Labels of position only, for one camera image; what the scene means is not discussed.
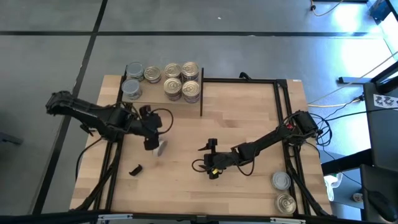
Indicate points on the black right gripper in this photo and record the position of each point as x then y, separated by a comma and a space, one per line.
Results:
219, 160

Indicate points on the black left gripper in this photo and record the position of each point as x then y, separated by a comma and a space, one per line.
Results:
152, 126

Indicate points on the green label tuna can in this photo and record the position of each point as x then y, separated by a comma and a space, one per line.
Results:
132, 87
281, 180
162, 148
135, 69

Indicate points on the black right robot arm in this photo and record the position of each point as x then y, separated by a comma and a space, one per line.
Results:
264, 141

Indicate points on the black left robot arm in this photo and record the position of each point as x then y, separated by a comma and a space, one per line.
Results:
93, 115

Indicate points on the wooden shelf board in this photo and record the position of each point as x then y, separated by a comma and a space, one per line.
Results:
155, 95

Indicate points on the small black plastic part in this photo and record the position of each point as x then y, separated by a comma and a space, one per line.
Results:
136, 170

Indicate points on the white plastic object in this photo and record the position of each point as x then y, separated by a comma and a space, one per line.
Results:
333, 183

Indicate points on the black desk leg bar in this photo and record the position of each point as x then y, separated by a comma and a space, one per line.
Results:
345, 161

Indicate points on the grey caster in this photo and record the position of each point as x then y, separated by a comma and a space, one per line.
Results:
357, 197

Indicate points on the black flat stand base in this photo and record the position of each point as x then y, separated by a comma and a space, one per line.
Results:
351, 80

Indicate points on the black low desk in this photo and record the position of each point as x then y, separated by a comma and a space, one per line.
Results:
373, 177

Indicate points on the black computer mouse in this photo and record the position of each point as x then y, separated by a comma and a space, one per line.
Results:
381, 203

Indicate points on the black plug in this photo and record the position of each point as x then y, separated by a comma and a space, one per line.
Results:
312, 7

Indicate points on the white paper with black marks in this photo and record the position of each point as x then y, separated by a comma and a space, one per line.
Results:
385, 102

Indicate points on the blue box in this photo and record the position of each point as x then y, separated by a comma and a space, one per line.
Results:
377, 7

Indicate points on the black metal table frame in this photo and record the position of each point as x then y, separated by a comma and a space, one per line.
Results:
242, 80

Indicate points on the silver metal bracket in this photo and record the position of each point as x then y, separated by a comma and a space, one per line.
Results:
287, 221
115, 217

